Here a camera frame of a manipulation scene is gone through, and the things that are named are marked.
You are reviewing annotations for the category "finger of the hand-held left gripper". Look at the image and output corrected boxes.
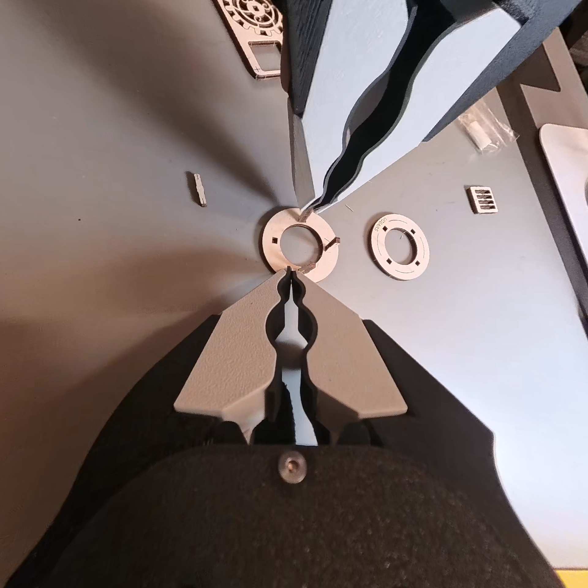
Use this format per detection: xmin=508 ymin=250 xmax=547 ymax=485
xmin=312 ymin=5 xmax=525 ymax=213
xmin=288 ymin=0 xmax=416 ymax=209

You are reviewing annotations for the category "clear plastic bag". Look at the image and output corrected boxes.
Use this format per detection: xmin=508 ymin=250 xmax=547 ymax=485
xmin=457 ymin=103 xmax=520 ymax=152

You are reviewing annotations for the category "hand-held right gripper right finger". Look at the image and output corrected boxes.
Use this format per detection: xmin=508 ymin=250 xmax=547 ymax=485
xmin=293 ymin=270 xmax=409 ymax=438

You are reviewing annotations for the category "white rounded board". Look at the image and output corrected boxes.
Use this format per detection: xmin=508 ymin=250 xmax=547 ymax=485
xmin=538 ymin=122 xmax=588 ymax=232

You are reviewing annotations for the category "engraved wooden ring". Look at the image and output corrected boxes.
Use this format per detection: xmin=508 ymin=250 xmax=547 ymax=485
xmin=368 ymin=212 xmax=430 ymax=281

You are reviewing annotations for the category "wooden puzzle part sheet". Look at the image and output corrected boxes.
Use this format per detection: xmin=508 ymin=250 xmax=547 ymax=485
xmin=213 ymin=0 xmax=288 ymax=79

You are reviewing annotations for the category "small slotted wooden frame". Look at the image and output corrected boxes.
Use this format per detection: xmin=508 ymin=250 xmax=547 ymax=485
xmin=466 ymin=185 xmax=498 ymax=214

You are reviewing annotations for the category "grey desk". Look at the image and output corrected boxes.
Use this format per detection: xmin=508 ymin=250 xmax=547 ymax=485
xmin=0 ymin=0 xmax=588 ymax=570

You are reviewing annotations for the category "plain wooden ring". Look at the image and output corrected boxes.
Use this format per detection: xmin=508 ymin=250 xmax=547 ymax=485
xmin=261 ymin=208 xmax=340 ymax=282

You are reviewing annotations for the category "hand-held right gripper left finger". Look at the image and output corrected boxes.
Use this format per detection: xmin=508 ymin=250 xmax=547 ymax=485
xmin=174 ymin=269 xmax=293 ymax=435

